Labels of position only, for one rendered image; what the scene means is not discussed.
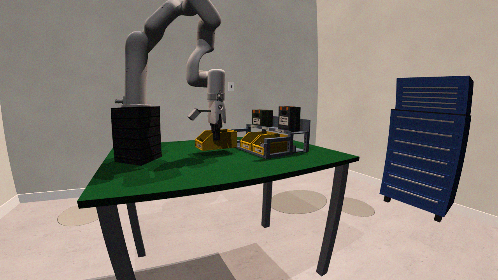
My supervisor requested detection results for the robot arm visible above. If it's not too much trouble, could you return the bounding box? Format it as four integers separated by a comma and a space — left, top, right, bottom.
115, 0, 225, 107

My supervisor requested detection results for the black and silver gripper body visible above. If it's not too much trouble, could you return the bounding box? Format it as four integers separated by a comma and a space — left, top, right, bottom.
207, 100, 226, 125

